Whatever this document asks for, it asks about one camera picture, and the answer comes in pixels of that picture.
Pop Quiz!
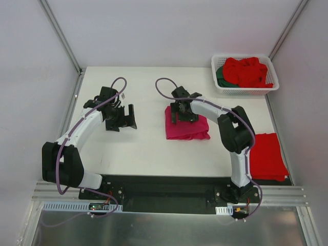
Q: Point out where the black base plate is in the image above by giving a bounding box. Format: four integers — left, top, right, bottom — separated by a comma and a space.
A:
78, 175, 259, 214

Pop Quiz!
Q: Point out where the pink t shirt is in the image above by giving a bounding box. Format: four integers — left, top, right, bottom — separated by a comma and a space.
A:
165, 106, 211, 140

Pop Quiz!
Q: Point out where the green t shirt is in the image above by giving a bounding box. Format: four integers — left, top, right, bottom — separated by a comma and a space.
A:
216, 66, 239, 88

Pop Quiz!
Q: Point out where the white plastic laundry basket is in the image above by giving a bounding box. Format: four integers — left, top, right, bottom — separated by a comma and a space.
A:
211, 54, 279, 96

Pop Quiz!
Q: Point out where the aluminium frame rail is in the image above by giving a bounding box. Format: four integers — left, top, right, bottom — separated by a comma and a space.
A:
32, 176, 310, 215

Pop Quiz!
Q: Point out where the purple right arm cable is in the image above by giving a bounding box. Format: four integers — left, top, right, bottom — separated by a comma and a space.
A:
155, 78, 263, 219

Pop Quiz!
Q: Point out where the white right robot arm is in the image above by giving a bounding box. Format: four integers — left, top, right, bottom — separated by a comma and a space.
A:
170, 86, 255, 204

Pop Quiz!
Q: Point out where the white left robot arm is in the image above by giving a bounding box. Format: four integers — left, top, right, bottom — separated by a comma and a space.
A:
42, 87, 137, 199

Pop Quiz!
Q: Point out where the red t shirt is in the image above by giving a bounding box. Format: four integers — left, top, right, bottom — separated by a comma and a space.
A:
250, 133, 289, 181
223, 57, 274, 88

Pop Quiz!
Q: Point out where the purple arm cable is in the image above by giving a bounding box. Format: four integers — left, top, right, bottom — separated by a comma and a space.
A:
40, 77, 128, 227
155, 78, 263, 219

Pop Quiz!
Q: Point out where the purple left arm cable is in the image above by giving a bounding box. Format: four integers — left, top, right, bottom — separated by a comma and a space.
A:
40, 77, 128, 227

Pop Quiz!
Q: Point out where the red crumpled t shirt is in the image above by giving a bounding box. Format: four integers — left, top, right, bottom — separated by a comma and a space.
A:
223, 57, 274, 88

